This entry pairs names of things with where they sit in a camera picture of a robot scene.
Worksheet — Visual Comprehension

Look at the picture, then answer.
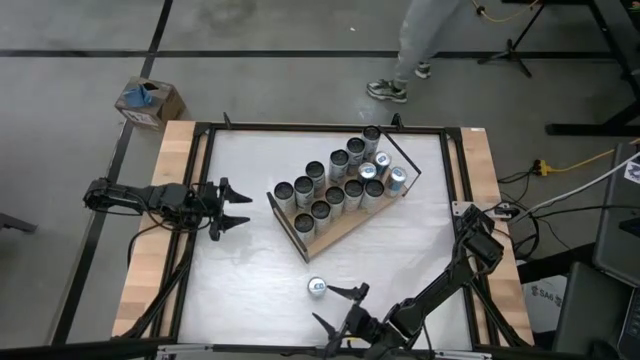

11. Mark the black aluminium table frame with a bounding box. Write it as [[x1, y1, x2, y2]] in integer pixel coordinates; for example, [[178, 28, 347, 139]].
[[112, 112, 534, 360]]

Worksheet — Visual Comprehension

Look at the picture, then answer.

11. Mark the dark grey equipment case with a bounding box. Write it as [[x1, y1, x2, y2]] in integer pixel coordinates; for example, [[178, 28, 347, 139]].
[[552, 261, 634, 357]]

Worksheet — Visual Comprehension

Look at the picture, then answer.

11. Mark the blue cloth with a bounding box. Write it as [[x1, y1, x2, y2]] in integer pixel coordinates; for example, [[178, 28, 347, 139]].
[[123, 82, 160, 109]]

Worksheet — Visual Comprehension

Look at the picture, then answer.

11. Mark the brown cardboard box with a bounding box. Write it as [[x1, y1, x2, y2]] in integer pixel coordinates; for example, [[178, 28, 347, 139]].
[[113, 75, 187, 134]]

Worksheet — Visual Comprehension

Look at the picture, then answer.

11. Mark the wooden shelf with black frame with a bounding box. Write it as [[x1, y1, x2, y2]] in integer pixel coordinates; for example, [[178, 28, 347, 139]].
[[264, 125, 424, 265]]

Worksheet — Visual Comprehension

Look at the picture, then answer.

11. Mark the black tripod stand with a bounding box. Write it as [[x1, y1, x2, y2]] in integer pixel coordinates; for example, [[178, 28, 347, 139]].
[[477, 4, 549, 79]]

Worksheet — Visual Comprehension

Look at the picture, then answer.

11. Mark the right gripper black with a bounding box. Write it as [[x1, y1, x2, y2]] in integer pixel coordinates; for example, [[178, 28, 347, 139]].
[[311, 281, 402, 352]]

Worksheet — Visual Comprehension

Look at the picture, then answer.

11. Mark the yellow floor cable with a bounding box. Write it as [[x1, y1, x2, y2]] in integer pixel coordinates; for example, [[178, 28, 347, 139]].
[[472, 0, 544, 24]]

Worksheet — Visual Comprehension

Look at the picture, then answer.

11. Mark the white cable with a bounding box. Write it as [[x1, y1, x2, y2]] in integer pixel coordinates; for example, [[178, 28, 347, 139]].
[[514, 152, 640, 219]]

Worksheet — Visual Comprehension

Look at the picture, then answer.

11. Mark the person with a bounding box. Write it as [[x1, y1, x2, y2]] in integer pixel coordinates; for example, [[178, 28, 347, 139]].
[[366, 0, 464, 105]]

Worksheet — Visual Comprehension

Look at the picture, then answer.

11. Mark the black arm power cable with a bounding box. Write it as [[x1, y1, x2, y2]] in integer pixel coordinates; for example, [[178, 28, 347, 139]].
[[126, 219, 169, 274]]

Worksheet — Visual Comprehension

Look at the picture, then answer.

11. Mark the black desk frame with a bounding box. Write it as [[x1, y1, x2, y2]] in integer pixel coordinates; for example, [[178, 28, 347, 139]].
[[502, 0, 640, 137]]

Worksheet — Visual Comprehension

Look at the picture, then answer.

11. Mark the black stand foot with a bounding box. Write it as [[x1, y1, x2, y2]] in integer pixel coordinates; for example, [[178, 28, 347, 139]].
[[0, 211, 39, 235]]

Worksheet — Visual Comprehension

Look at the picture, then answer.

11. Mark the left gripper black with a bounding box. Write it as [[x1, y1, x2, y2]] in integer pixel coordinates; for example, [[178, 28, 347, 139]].
[[189, 176, 254, 242]]

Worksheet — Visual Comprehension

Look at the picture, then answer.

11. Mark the black-top Celsius can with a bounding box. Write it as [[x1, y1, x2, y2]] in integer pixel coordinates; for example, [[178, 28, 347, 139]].
[[343, 178, 366, 214]]

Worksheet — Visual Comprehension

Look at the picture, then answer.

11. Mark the yellow extension cable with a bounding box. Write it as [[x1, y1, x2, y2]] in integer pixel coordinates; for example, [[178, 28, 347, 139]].
[[534, 137, 640, 176]]

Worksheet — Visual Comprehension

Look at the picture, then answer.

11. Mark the white cardboard box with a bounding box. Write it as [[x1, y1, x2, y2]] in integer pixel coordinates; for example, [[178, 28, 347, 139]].
[[519, 274, 569, 334]]

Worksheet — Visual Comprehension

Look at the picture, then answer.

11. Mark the Celsius Tropical Vibe can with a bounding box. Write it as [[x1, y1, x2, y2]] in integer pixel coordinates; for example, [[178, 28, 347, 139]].
[[324, 185, 347, 221], [310, 199, 333, 236], [273, 180, 297, 216], [293, 212, 317, 246], [360, 178, 386, 214]]

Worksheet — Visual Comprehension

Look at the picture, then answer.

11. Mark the Red Bull can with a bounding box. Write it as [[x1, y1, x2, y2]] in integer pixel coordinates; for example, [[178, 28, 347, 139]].
[[306, 276, 329, 300], [384, 165, 409, 197], [357, 161, 379, 182]]

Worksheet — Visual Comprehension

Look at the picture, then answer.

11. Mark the Celsius Arctic Vibe can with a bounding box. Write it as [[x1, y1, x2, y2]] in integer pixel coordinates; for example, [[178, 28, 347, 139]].
[[328, 148, 351, 185], [345, 136, 367, 174], [304, 159, 328, 196], [360, 124, 383, 161]]

